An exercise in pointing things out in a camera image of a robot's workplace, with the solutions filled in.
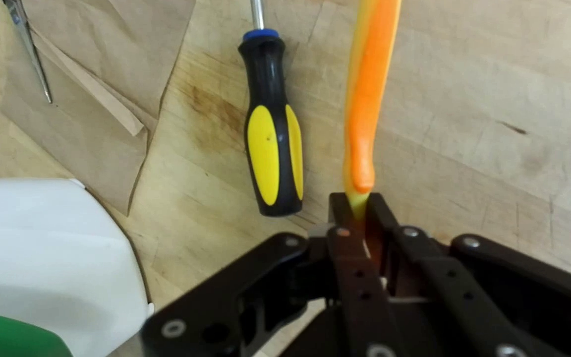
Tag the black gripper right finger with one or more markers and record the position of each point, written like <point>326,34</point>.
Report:
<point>415,262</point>

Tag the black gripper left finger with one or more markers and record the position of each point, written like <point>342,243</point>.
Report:
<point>370,326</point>

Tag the orange handled tool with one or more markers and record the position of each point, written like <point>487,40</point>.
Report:
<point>372,52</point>

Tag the yellow black screwdriver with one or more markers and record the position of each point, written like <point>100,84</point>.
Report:
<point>273,132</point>

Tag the white bin with green lid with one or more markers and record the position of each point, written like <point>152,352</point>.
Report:
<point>68,268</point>

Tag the brown paper bag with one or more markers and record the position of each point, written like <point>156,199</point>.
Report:
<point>96,104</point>

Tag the black scissors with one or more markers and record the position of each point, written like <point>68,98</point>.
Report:
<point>25,32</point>

